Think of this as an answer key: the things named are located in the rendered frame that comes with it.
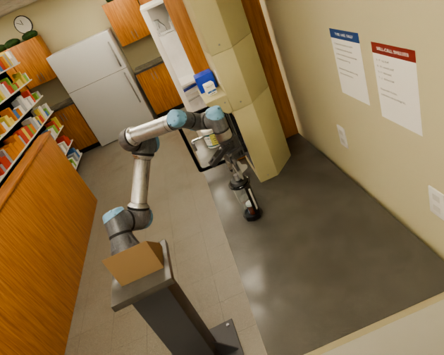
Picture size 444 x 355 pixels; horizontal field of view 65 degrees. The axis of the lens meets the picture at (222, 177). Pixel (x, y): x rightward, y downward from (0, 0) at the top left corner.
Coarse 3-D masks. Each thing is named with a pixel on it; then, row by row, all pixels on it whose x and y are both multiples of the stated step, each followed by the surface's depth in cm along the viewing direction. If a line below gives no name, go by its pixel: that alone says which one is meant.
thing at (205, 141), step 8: (184, 128) 215; (192, 136) 218; (200, 136) 218; (208, 136) 219; (200, 144) 221; (208, 144) 222; (216, 144) 223; (224, 144) 223; (200, 152) 224; (208, 152) 225; (200, 160) 227; (208, 160) 227
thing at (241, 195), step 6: (240, 186) 167; (234, 192) 172; (240, 192) 169; (246, 192) 170; (240, 198) 172; (246, 198) 171; (240, 204) 175; (246, 204) 173; (258, 204) 178; (246, 210) 175; (252, 210) 175; (246, 216) 179
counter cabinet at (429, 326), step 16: (432, 304) 116; (400, 320) 117; (416, 320) 118; (432, 320) 120; (368, 336) 117; (384, 336) 119; (400, 336) 121; (416, 336) 123; (432, 336) 125; (336, 352) 118; (352, 352) 120; (368, 352) 121; (384, 352) 124; (400, 352) 126; (416, 352) 128; (432, 352) 130
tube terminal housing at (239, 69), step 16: (240, 48) 171; (256, 48) 182; (224, 64) 169; (240, 64) 172; (256, 64) 183; (224, 80) 173; (240, 80) 174; (256, 80) 183; (240, 96) 178; (256, 96) 183; (240, 112) 182; (256, 112) 184; (272, 112) 197; (240, 128) 186; (256, 128) 188; (272, 128) 198; (256, 144) 192; (272, 144) 198; (256, 160) 197; (272, 160) 199; (272, 176) 204
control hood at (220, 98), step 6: (198, 90) 201; (216, 90) 188; (222, 90) 185; (204, 96) 187; (210, 96) 183; (216, 96) 179; (222, 96) 176; (204, 102) 180; (210, 102) 177; (216, 102) 177; (222, 102) 178; (228, 102) 178; (222, 108) 179; (228, 108) 180
